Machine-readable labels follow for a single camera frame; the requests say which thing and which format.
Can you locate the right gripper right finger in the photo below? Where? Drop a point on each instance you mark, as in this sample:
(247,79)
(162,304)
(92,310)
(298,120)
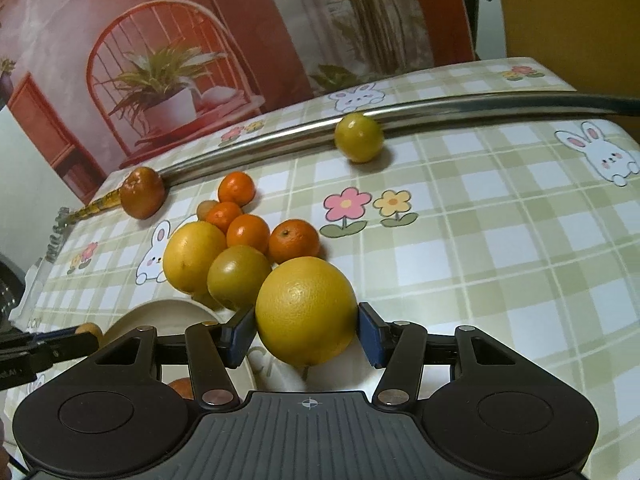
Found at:
(379,339)

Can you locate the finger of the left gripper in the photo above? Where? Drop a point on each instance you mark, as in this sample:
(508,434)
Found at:
(16,336)
(69,348)

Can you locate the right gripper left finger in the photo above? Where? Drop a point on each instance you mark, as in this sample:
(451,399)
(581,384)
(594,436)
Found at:
(228,342)

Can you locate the brown kiwi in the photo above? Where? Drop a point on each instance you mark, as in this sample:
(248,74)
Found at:
(90,328)
(204,207)

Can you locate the yellow-green pear-like fruit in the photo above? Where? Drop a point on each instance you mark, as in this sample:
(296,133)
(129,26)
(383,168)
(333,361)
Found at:
(236,276)

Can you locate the red apple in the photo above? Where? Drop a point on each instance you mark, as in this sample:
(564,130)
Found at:
(142,193)
(183,387)

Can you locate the yellow orange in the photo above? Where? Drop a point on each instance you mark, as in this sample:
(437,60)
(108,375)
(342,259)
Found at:
(306,312)

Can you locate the orange tangerine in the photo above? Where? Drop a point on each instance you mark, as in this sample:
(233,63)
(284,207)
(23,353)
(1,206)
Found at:
(292,239)
(237,187)
(223,214)
(249,230)

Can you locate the white round plate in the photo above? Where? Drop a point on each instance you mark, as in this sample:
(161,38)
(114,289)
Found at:
(172,317)

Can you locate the large yellow grapefruit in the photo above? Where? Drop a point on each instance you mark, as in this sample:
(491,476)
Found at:
(190,252)

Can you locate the checked bunny tablecloth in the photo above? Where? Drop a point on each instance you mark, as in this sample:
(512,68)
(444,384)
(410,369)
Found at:
(504,227)

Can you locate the small yellow-green round fruit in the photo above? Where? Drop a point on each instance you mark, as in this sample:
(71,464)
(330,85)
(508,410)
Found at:
(359,138)

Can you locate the printed plant backdrop cloth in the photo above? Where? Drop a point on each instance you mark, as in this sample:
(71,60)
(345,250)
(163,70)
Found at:
(98,85)

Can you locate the curved steel sword blade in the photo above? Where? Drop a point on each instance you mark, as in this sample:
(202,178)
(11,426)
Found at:
(397,119)

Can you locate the brown wooden board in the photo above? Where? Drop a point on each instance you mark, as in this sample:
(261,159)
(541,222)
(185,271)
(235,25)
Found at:
(591,44)

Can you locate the gold sword handle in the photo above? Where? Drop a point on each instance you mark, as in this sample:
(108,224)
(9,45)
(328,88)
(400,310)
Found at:
(107,202)

